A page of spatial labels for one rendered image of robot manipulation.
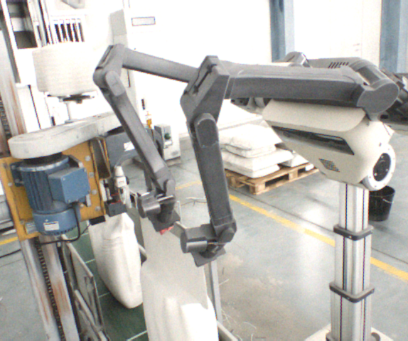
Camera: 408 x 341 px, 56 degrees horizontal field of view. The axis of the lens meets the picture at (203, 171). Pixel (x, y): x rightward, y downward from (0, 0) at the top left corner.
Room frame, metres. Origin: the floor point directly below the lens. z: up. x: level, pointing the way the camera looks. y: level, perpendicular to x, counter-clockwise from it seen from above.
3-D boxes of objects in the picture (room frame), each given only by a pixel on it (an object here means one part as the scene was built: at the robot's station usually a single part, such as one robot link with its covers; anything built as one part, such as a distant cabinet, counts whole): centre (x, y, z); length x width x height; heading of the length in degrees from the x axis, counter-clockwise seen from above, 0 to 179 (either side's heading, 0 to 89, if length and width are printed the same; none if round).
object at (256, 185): (4.58, -0.83, 0.07); 1.20 x 0.82 x 0.14; 123
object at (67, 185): (1.17, 0.43, 1.25); 0.10 x 0.08 x 0.12; 146
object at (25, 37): (3.67, 1.49, 1.82); 0.51 x 0.27 x 0.71; 31
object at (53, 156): (1.22, 0.52, 1.35); 0.12 x 0.12 x 0.04
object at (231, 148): (4.40, -0.55, 0.44); 0.66 x 0.42 x 0.14; 25
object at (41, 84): (1.53, 0.53, 1.61); 0.15 x 0.14 x 0.17; 31
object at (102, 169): (1.53, 0.44, 1.26); 0.22 x 0.05 x 0.16; 31
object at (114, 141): (1.65, 0.34, 1.21); 0.30 x 0.25 x 0.30; 31
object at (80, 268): (1.90, 0.80, 0.54); 1.05 x 0.02 x 0.41; 31
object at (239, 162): (4.25, -0.69, 0.32); 0.66 x 0.43 x 0.15; 123
